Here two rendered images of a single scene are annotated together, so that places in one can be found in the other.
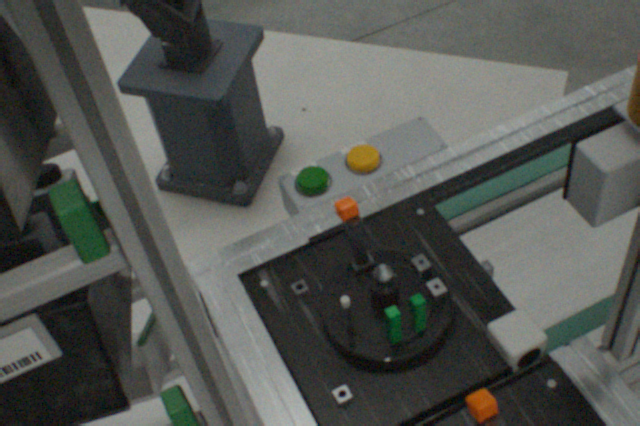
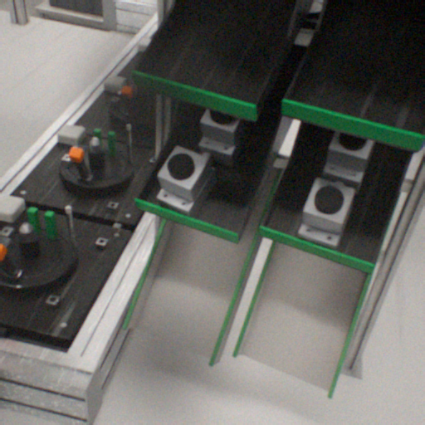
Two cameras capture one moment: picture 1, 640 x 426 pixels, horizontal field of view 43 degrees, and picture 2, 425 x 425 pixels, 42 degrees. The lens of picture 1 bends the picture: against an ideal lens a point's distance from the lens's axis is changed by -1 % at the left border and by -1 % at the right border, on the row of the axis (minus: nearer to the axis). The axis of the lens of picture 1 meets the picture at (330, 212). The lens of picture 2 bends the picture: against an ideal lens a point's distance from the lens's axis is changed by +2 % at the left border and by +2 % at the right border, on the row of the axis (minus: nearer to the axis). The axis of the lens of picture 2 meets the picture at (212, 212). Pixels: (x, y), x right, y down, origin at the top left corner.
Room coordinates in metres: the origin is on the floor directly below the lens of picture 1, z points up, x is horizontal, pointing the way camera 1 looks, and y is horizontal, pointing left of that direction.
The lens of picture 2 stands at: (0.87, 0.50, 1.61)
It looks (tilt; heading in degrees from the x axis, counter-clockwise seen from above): 40 degrees down; 210
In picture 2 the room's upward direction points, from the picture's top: 6 degrees clockwise
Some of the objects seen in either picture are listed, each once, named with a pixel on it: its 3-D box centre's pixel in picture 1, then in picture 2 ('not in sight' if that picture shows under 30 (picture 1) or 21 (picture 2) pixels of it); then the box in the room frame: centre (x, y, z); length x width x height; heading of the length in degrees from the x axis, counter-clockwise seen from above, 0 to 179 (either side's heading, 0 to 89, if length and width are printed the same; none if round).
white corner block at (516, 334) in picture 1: (516, 341); (7, 212); (0.42, -0.17, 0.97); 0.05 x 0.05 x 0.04; 20
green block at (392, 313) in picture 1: (393, 325); (51, 225); (0.43, -0.04, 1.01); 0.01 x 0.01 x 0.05; 20
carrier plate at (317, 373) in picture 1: (386, 316); (33, 266); (0.48, -0.04, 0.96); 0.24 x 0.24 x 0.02; 20
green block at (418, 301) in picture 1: (417, 313); (34, 222); (0.44, -0.07, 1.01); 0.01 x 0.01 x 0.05; 20
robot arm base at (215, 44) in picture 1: (184, 36); not in sight; (0.85, 0.14, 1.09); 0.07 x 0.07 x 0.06; 65
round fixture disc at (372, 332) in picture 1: (386, 306); (31, 257); (0.48, -0.04, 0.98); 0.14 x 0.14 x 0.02
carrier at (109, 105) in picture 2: not in sight; (139, 97); (0.01, -0.21, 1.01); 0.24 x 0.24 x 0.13; 20
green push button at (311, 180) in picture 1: (313, 182); not in sight; (0.69, 0.01, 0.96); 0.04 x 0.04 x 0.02
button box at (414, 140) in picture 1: (365, 176); not in sight; (0.71, -0.05, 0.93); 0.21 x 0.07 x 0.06; 110
